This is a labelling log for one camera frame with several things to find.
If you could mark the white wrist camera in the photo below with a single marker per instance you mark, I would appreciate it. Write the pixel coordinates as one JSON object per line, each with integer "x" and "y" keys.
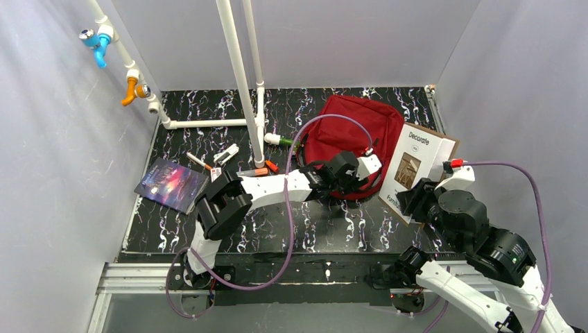
{"x": 368, "y": 164}
{"x": 458, "y": 175}

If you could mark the white orange-tipped marker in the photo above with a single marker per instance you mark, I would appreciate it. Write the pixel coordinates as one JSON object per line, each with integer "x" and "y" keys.
{"x": 198, "y": 161}

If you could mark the white PVC pipe frame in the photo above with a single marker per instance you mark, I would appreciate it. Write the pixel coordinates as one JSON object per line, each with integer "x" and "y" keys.
{"x": 253, "y": 122}

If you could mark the red student backpack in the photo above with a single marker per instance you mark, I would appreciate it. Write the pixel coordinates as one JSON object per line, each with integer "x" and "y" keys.
{"x": 323, "y": 139}

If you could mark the grey orange-capped marker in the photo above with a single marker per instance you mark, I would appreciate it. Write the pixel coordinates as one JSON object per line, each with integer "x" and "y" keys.
{"x": 253, "y": 172}

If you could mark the orange faucet valve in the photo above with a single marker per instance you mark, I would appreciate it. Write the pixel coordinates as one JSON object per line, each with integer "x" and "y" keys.
{"x": 135, "y": 91}

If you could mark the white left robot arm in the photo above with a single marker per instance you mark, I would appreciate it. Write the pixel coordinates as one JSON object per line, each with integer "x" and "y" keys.
{"x": 223, "y": 204}

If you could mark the white furniture book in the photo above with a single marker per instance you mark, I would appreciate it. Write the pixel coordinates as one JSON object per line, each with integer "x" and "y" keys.
{"x": 419, "y": 153}

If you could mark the dark galaxy cover book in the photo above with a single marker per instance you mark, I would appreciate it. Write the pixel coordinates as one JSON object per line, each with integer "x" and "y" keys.
{"x": 172, "y": 185}

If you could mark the short orange marker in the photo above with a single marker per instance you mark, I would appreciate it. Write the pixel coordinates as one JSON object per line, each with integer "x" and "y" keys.
{"x": 272, "y": 166}

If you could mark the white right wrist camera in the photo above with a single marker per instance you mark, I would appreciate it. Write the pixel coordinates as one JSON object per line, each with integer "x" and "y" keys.
{"x": 458, "y": 175}

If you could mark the small red white card box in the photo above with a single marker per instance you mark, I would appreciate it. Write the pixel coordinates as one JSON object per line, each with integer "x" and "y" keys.
{"x": 215, "y": 173}

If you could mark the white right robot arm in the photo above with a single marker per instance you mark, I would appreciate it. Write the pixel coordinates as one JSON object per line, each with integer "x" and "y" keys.
{"x": 501, "y": 256}

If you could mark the blue faucet valve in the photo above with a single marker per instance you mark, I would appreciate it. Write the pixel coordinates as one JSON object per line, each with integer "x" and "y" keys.
{"x": 98, "y": 43}

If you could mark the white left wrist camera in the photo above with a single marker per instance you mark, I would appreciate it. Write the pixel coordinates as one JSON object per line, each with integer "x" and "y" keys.
{"x": 368, "y": 164}

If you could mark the aluminium rail frame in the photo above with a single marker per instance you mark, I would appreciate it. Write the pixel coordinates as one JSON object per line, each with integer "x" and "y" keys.
{"x": 322, "y": 282}

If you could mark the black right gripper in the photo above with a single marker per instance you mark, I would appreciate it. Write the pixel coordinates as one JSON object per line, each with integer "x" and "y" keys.
{"x": 414, "y": 199}

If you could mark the white stapler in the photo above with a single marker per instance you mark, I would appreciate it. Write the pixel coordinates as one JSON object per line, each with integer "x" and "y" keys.
{"x": 224, "y": 157}

